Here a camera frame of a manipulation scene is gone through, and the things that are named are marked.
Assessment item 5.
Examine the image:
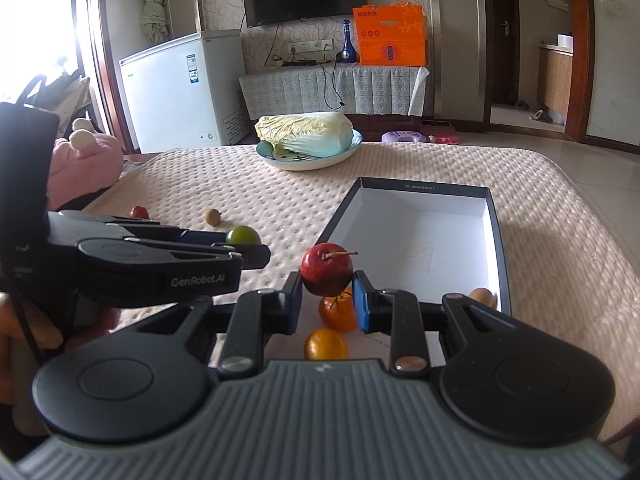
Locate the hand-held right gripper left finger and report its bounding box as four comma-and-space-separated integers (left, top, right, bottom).
135, 269, 304, 380

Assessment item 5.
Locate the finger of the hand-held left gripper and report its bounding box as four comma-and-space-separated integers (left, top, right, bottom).
49, 211, 236, 245
220, 245, 271, 272

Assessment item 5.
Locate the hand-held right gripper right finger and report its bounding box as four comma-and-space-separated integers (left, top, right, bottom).
351, 270, 516, 379

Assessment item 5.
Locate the green tangerine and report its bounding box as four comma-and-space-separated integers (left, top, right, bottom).
226, 225, 262, 247

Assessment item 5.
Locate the orange tangerine with stem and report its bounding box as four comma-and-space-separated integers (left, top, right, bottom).
319, 287, 359, 334

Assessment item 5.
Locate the bright red small apple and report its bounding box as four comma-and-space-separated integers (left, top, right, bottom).
300, 243, 359, 298

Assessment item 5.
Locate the smooth orange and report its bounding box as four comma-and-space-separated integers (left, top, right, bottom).
304, 328, 350, 362

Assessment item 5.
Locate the dark grey cardboard box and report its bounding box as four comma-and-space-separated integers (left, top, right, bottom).
312, 176, 512, 368

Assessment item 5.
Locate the person's left hand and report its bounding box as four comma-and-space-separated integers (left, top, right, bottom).
0, 294, 122, 406

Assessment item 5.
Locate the pink plush toy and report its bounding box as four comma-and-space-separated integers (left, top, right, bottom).
46, 117, 125, 211

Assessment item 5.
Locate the dark bag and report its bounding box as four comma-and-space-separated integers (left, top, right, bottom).
17, 57, 94, 124

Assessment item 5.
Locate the light blue plate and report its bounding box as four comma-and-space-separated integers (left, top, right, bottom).
256, 127, 364, 172

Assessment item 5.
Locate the napa cabbage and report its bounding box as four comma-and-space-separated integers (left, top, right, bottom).
255, 112, 353, 157

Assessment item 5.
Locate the white chest freezer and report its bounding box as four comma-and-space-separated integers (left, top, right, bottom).
119, 30, 247, 155

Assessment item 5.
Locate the purple plastic toy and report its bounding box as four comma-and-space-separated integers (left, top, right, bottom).
381, 130, 427, 145

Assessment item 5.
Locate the cloth-covered cabinet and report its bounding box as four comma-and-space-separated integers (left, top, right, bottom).
238, 62, 431, 117

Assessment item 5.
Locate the power strip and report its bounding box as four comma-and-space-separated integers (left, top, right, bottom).
265, 57, 321, 68

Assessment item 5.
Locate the beige curtain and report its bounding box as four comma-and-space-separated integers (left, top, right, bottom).
134, 0, 169, 44

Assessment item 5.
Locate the pink textured blanket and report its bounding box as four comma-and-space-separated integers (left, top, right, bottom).
65, 142, 640, 446

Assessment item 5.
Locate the blue glass bottle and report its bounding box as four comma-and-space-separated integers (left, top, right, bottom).
340, 19, 359, 65

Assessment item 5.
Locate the orange gift box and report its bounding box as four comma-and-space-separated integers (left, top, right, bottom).
352, 2, 429, 68

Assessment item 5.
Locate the dark wooden door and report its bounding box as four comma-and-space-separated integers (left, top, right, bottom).
489, 0, 519, 106

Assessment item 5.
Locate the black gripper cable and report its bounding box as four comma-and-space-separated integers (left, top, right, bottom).
12, 287, 44, 364

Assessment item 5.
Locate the black power cable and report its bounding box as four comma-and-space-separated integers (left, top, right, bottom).
322, 60, 347, 109

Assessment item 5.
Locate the white wall socket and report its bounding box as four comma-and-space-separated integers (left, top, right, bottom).
287, 39, 334, 54

